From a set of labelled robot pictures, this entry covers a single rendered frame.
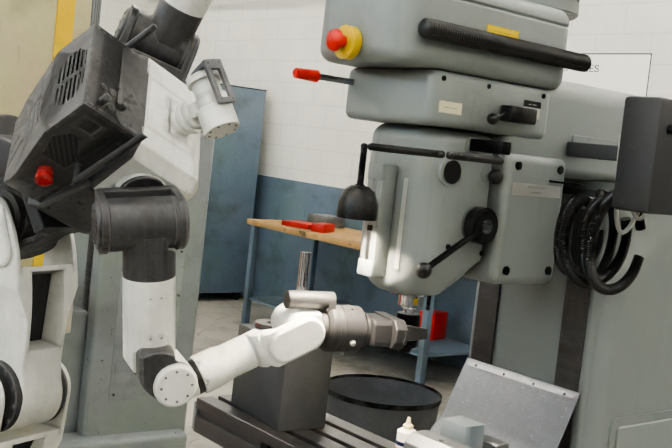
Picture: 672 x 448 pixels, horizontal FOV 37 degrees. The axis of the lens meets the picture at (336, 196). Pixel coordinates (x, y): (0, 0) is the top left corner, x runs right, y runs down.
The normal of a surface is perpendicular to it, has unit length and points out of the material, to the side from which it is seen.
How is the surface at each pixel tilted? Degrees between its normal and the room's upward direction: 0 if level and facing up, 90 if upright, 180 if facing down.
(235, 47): 90
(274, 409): 90
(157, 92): 58
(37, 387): 81
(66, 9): 90
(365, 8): 90
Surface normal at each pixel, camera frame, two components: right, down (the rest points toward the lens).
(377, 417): -0.10, 0.11
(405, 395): -0.51, -0.07
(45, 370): 0.86, -0.04
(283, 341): 0.41, 0.15
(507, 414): -0.64, -0.49
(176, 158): 0.78, -0.43
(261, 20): -0.77, -0.05
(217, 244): 0.63, 0.11
